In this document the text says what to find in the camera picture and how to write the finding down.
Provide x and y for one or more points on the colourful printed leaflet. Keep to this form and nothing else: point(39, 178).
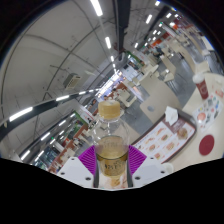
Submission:
point(208, 111)

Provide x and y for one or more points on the cream chairs group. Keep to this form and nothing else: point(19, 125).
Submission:
point(148, 69)

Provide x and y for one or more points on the brown tray with paper liner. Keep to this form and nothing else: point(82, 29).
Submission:
point(160, 141)

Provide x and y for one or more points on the cream chair with round hole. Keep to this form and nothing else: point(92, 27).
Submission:
point(160, 98)

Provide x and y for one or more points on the tall red paper cup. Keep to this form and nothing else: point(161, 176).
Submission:
point(201, 88)

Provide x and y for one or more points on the clear tea bottle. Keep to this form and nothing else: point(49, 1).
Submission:
point(111, 156)

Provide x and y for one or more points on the ceiling lights group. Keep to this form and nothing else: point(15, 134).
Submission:
point(96, 6)

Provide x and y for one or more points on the white paper napkin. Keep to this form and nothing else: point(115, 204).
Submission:
point(171, 115)

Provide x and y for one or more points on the flat round red coaster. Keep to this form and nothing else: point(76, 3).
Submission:
point(206, 144)

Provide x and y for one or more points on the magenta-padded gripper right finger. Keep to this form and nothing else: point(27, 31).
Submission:
point(146, 166)

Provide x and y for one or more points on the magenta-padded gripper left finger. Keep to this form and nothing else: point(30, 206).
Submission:
point(75, 168)

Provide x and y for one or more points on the ceiling air conditioner unit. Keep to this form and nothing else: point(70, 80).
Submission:
point(71, 81)

